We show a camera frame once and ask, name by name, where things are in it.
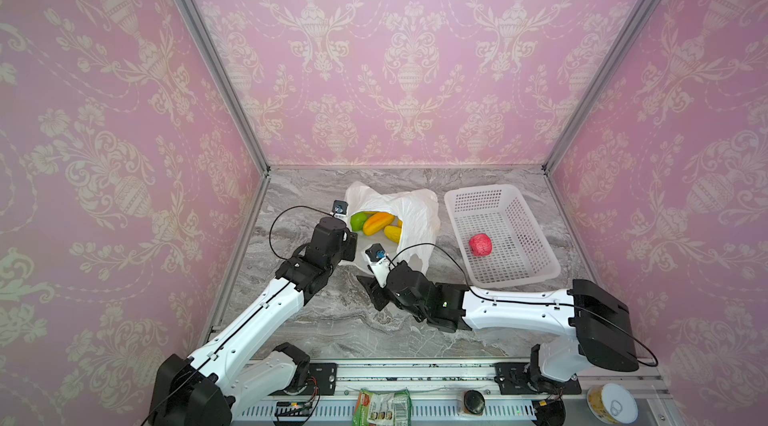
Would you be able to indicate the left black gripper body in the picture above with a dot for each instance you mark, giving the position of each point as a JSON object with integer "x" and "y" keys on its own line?
{"x": 348, "y": 249}

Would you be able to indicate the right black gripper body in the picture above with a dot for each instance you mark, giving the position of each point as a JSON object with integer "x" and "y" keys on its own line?
{"x": 388, "y": 288}

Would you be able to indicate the white plastic bag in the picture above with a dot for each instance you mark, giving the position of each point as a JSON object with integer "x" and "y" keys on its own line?
{"x": 417, "y": 210}

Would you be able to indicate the pink red fruit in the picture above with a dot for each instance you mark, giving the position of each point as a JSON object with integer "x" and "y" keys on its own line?
{"x": 481, "y": 245}

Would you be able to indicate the white perforated plastic basket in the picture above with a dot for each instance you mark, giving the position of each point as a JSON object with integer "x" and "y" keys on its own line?
{"x": 521, "y": 253}

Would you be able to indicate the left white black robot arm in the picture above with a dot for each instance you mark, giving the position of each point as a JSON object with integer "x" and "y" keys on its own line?
{"x": 219, "y": 380}

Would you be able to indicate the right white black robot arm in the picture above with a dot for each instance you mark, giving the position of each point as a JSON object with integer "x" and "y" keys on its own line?
{"x": 592, "y": 328}

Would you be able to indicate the green fruit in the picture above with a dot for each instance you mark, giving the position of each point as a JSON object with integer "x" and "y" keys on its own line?
{"x": 358, "y": 220}

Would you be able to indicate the orange mango fruit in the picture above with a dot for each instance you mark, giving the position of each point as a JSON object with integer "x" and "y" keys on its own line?
{"x": 377, "y": 222}

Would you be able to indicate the green snack packet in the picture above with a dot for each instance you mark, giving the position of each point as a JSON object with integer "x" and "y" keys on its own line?
{"x": 383, "y": 408}

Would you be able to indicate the black lid jar front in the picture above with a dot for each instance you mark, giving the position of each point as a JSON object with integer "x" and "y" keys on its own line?
{"x": 473, "y": 403}

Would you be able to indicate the tin can pull tab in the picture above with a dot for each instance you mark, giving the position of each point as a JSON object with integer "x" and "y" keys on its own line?
{"x": 612, "y": 404}

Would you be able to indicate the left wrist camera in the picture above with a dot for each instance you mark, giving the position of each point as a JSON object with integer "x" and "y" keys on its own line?
{"x": 340, "y": 210}

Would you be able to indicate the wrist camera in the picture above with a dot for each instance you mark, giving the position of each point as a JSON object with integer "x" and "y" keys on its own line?
{"x": 340, "y": 210}
{"x": 379, "y": 263}

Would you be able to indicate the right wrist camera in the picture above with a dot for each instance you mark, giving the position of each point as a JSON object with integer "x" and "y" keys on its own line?
{"x": 379, "y": 263}

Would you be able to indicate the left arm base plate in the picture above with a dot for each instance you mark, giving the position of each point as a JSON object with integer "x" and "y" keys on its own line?
{"x": 314, "y": 378}

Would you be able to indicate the aluminium front rail frame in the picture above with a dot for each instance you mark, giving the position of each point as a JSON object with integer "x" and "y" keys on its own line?
{"x": 436, "y": 387}

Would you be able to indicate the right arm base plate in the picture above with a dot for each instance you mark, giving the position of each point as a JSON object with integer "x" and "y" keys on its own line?
{"x": 513, "y": 378}

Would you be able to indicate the left aluminium corner post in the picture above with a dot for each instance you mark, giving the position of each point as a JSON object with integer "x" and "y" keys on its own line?
{"x": 194, "y": 21}

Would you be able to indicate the aluminium corner post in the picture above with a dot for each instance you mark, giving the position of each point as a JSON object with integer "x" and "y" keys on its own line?
{"x": 194, "y": 21}
{"x": 621, "y": 46}

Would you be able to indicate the right aluminium corner post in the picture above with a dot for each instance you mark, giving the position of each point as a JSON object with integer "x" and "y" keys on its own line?
{"x": 621, "y": 46}

